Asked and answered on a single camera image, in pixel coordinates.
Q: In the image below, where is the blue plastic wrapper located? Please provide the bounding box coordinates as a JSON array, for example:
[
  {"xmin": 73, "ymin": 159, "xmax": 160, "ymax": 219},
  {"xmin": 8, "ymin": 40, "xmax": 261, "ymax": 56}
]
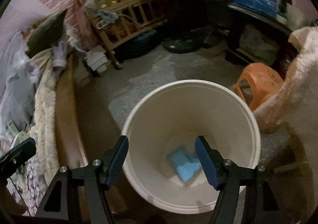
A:
[{"xmin": 167, "ymin": 145, "xmax": 202, "ymax": 182}]

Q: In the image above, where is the cream quilted bed cover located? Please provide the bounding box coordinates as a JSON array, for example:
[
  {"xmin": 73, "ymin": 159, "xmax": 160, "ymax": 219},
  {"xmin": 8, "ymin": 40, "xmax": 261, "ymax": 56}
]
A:
[{"xmin": 30, "ymin": 48, "xmax": 60, "ymax": 184}]

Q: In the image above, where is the orange plastic stool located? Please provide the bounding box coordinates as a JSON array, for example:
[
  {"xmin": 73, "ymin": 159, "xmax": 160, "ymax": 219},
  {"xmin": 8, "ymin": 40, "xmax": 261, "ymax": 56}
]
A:
[{"xmin": 233, "ymin": 62, "xmax": 283, "ymax": 111}]

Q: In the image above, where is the grey blue blanket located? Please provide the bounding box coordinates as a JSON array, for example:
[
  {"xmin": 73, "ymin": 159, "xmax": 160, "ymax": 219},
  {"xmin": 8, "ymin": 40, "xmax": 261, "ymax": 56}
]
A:
[{"xmin": 1, "ymin": 31, "xmax": 40, "ymax": 135}]

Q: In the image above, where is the dark green pillow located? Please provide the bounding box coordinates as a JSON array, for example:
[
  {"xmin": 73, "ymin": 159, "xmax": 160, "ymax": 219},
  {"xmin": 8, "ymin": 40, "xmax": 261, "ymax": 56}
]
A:
[{"xmin": 27, "ymin": 9, "xmax": 67, "ymax": 58}]

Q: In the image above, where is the wooden baby crib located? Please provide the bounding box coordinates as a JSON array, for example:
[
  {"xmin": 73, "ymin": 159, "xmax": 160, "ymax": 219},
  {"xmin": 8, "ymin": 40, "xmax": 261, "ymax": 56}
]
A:
[{"xmin": 78, "ymin": 0, "xmax": 167, "ymax": 70}]

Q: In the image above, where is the white plastic trash bucket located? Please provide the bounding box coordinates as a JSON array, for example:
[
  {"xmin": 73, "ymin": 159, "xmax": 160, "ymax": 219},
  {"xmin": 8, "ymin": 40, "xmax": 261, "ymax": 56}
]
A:
[{"xmin": 122, "ymin": 80, "xmax": 261, "ymax": 214}]

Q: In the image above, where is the pink fluffy towel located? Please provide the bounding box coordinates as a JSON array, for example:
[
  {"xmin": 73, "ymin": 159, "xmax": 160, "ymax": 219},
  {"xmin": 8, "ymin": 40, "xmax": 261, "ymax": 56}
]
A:
[{"xmin": 253, "ymin": 26, "xmax": 317, "ymax": 223}]

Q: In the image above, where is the patterned fleece bed blanket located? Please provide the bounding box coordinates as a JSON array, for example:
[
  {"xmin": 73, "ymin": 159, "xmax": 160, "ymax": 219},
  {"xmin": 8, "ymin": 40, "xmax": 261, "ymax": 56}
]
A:
[{"xmin": 7, "ymin": 156, "xmax": 48, "ymax": 216}]

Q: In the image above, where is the brown wooden bed frame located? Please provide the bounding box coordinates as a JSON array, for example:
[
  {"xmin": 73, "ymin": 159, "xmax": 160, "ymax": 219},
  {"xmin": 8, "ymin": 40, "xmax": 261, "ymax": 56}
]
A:
[{"xmin": 55, "ymin": 54, "xmax": 120, "ymax": 169}]

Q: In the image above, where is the black fan base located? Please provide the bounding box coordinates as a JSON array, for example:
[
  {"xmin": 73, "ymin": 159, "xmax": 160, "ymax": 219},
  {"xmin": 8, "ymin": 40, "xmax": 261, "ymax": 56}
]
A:
[{"xmin": 163, "ymin": 39, "xmax": 202, "ymax": 54}]

